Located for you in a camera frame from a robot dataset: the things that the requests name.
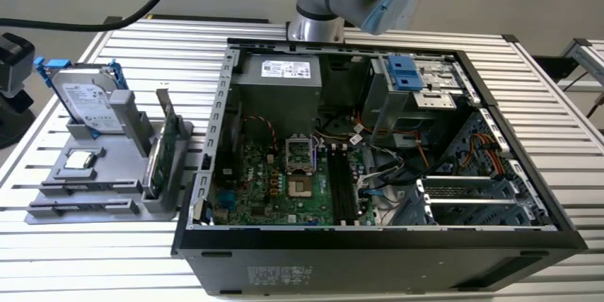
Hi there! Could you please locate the RAM stick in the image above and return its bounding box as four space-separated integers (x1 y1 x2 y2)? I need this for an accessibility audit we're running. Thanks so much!
30 203 134 212
44 182 141 191

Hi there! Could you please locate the black RAM slot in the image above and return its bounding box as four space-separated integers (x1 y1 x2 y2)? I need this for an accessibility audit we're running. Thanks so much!
338 144 357 227
328 144 344 227
333 144 350 227

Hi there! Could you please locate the hard disk in blue carrier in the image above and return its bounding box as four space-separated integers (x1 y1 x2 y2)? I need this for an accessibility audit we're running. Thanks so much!
33 56 129 141

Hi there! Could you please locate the black round object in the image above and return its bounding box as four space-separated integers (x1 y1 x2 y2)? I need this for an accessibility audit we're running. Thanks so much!
0 116 36 150

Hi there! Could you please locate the silver CPU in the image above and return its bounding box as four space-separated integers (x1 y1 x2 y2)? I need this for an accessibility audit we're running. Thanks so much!
62 151 98 171

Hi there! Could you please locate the grey parts rack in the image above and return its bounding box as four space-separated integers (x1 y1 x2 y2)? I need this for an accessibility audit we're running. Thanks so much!
24 89 196 226

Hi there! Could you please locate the graphics card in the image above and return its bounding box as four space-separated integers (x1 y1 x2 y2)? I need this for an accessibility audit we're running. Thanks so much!
140 88 185 201

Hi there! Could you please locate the grey power supply unit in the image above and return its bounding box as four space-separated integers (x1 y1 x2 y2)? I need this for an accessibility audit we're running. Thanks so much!
229 53 324 134

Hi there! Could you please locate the blue expansion slot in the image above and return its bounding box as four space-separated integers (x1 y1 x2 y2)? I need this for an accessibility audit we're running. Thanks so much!
216 190 237 210

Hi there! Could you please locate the green motherboard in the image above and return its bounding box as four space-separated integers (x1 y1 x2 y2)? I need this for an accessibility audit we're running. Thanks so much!
210 114 378 227

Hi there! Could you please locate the metal socket cover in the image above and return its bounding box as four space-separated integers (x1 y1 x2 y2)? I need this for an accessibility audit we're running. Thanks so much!
285 133 316 174

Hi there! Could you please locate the CPU socket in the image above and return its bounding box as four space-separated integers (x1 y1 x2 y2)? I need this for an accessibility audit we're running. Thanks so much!
285 171 316 200

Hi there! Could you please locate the blue plastic drive latch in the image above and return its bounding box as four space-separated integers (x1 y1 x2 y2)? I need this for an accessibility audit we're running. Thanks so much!
384 56 421 91

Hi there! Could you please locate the black open PC case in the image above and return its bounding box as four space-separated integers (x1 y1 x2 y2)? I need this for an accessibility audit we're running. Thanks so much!
169 36 589 298

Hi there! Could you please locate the red black twisted wire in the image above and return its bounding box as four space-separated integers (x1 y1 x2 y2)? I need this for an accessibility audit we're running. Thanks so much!
242 115 280 151

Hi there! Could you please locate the multicoloured tagged wire bundle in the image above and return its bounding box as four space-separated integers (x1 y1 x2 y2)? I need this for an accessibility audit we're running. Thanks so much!
313 123 366 147

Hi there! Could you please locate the black data cable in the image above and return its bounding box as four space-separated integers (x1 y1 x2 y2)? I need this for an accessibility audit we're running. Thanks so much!
366 155 453 190

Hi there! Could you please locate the thin orange wire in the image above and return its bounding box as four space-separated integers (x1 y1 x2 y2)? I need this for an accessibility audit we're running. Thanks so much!
413 131 430 168

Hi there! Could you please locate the orange red wire bundle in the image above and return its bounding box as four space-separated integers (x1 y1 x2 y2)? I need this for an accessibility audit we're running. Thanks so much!
460 132 516 180

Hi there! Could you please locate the aluminium frame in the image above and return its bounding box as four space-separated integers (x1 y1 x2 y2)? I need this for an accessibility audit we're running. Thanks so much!
558 37 604 91

